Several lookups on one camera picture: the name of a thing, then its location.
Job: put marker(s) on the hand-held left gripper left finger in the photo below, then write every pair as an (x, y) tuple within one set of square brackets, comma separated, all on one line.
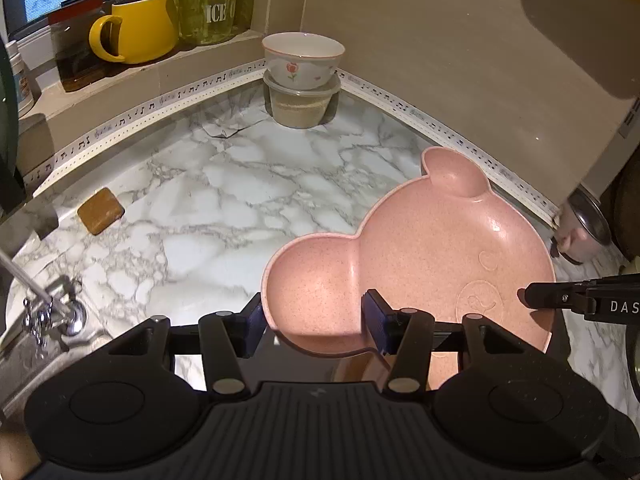
[(252, 322)]

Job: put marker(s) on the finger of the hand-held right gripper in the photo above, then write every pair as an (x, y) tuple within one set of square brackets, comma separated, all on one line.
[(550, 294)]

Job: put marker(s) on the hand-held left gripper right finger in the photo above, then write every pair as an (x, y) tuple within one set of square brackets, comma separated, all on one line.
[(377, 325)]

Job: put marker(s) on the stainless steel pot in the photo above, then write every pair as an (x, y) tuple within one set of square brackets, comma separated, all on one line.
[(582, 230)]

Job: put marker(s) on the pink bear-shaped plate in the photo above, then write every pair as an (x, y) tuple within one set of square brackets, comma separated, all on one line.
[(425, 240)]

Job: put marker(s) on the white floral bowl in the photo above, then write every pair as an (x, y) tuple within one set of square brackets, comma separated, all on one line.
[(300, 65)]

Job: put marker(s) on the brown sponge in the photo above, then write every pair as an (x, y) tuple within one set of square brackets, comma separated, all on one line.
[(100, 210)]

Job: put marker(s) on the music-note trim strip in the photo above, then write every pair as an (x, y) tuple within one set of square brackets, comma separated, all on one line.
[(450, 132), (150, 106)]

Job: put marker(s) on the chrome faucet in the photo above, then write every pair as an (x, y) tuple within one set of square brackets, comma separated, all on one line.
[(50, 305)]

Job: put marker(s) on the steel sink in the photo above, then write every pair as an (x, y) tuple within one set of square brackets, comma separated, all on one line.
[(40, 365)]

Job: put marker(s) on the clear plastic lidded container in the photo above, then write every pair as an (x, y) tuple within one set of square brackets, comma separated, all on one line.
[(300, 107)]

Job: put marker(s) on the yellow mug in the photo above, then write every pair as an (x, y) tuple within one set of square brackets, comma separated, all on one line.
[(145, 30)]

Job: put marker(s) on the green glass jar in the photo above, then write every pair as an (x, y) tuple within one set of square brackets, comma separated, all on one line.
[(215, 5)]

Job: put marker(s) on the amber glass jar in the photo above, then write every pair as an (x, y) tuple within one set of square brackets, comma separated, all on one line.
[(75, 55)]

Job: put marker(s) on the white pill bottle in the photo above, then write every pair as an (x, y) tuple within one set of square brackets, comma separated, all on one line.
[(22, 80)]

